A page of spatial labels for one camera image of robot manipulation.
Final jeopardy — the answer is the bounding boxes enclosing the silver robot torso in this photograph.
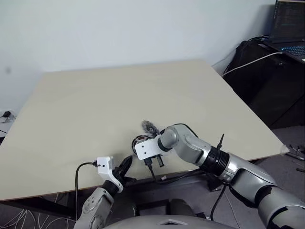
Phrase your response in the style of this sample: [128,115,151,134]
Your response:
[104,213,225,229]

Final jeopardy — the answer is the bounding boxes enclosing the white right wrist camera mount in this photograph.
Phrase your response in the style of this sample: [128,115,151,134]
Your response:
[134,135,163,161]

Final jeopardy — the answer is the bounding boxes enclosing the tools on floor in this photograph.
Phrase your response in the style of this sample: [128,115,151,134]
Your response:
[286,144,305,173]

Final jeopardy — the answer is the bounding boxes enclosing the white cable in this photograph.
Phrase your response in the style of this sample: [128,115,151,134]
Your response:
[222,52,284,77]

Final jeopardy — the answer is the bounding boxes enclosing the white power strip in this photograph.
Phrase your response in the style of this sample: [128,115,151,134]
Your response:
[0,110,17,124]

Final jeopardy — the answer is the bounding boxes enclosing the black open laptop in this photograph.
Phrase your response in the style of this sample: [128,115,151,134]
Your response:
[258,0,305,63]

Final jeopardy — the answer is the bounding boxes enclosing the dark rug with white lines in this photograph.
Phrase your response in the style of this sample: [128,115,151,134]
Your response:
[0,192,81,229]

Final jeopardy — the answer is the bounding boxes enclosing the bundle of black cables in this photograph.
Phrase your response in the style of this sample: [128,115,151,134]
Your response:
[247,35,272,45]

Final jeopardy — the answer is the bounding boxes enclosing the black cabinet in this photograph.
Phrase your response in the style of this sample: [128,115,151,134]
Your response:
[222,40,305,130]

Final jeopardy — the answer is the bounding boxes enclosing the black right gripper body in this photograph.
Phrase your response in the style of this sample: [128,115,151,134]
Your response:
[152,154,165,168]

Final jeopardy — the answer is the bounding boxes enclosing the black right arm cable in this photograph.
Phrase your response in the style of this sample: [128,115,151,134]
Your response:
[143,123,227,221]

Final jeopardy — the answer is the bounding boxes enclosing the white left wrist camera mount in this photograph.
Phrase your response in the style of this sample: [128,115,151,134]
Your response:
[96,156,125,193]

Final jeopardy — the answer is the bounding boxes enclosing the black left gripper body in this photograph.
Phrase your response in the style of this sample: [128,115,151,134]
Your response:
[113,166,127,187]

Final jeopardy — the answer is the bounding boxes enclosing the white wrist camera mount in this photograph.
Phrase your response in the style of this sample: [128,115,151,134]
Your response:
[134,135,163,161]
[96,156,125,193]

